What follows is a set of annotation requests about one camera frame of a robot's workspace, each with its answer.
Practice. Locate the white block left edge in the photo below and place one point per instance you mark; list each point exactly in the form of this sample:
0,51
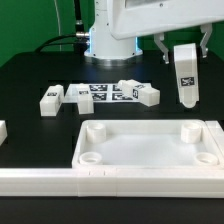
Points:
3,131

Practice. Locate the white desk top tray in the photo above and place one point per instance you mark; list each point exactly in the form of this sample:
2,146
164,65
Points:
149,144

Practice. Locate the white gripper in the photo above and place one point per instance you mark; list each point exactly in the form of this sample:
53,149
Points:
134,18

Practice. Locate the white marker base plate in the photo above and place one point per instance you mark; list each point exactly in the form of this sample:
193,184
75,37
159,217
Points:
101,93

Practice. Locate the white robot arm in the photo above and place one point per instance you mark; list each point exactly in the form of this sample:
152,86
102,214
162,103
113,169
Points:
103,46

